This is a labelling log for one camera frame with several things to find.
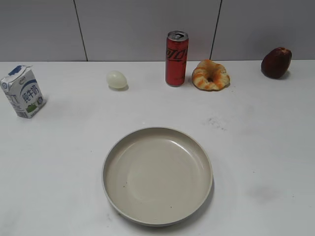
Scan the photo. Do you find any white egg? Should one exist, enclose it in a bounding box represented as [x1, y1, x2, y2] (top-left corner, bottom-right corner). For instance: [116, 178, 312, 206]
[106, 70, 127, 89]

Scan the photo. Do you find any white blue milk carton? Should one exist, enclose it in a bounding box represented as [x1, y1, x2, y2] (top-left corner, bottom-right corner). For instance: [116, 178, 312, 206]
[0, 65, 46, 118]

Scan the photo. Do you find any red soda can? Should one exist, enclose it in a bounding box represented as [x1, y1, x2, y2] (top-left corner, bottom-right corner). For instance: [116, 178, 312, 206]
[165, 30, 189, 87]

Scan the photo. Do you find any beige round plate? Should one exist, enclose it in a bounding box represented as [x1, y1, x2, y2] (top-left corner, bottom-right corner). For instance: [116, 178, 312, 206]
[102, 127, 213, 227]

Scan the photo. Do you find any glazed croissant bread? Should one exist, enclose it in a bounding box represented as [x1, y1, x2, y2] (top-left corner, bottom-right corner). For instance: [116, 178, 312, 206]
[192, 59, 230, 91]

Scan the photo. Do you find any dark red apple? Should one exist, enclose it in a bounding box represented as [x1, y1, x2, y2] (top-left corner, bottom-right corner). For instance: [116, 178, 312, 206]
[261, 47, 292, 79]

